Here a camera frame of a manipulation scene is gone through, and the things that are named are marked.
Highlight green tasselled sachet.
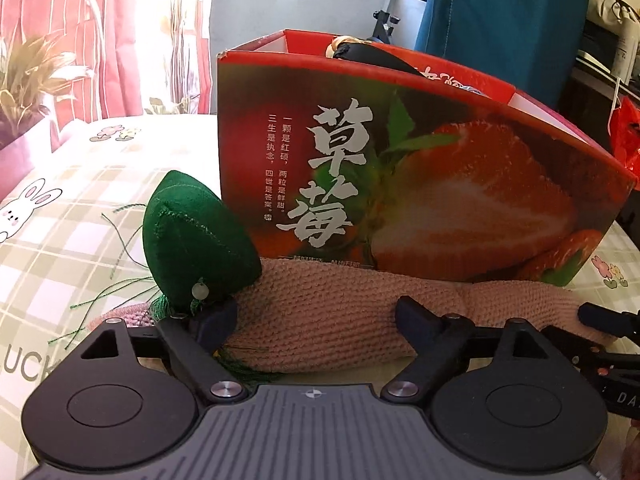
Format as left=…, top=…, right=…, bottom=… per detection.
left=46, top=169, right=281, bottom=386

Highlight pink knitted cloth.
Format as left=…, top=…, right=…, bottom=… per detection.
left=86, top=257, right=618, bottom=375

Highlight orange floral cloth pouch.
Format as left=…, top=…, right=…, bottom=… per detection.
left=324, top=36, right=361, bottom=58

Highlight checked plaid tablecloth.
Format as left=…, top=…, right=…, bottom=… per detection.
left=0, top=112, right=640, bottom=480

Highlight red plastic bag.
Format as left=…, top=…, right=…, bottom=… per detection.
left=608, top=96, right=640, bottom=178

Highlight red strawberry cardboard box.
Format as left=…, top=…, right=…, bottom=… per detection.
left=217, top=29, right=637, bottom=286

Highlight dark wooden shelf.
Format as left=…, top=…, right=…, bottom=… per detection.
left=554, top=8, right=640, bottom=236

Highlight white cylindrical bottle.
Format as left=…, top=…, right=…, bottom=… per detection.
left=611, top=13, right=639, bottom=84

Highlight teal curtain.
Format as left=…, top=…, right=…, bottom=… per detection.
left=414, top=0, right=588, bottom=107

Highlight printed pink backdrop cloth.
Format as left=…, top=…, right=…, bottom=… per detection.
left=0, top=0, right=216, bottom=201

